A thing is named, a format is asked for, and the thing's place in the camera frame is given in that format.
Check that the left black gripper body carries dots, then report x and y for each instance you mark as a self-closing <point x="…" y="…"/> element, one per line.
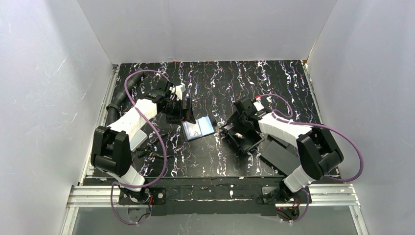
<point x="180" y="110"/>

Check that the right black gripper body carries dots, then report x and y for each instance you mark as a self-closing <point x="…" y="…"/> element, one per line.
<point x="239" y="130"/>

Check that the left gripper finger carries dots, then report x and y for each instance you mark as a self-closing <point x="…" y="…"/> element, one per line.
<point x="189" y="115"/>
<point x="175" y="119"/>

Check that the white credit card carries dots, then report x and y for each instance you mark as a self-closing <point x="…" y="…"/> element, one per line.
<point x="238" y="136"/>

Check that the black plastic tray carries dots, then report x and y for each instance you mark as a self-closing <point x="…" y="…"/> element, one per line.
<point x="251" y="140"/>

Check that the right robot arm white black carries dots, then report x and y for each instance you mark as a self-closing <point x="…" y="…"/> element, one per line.
<point x="317" y="149"/>

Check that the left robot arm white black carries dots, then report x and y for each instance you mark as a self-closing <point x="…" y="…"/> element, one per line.
<point x="112" y="144"/>

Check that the grey flat card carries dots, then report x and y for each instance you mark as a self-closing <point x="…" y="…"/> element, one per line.
<point x="137" y="140"/>

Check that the black pliers tool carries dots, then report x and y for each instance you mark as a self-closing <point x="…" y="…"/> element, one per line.
<point x="150" y="150"/>

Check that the black tray lid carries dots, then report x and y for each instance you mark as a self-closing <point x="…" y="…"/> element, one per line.
<point x="280" y="155"/>

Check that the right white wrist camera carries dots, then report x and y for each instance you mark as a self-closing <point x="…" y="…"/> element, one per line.
<point x="257" y="103"/>

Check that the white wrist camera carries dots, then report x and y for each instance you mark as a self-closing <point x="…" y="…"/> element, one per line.
<point x="257" y="103"/>
<point x="177" y="91"/>

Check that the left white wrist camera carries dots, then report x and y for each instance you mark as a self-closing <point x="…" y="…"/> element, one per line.
<point x="177" y="91"/>

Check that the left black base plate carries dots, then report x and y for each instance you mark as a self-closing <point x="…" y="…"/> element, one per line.
<point x="149" y="196"/>

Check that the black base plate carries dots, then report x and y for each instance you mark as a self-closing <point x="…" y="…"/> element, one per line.
<point x="149" y="196"/>
<point x="273" y="195"/>

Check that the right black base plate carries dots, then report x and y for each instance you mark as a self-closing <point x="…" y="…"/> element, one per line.
<point x="273" y="195"/>

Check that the aluminium frame rail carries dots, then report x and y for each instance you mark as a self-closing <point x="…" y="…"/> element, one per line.
<point x="224" y="209"/>

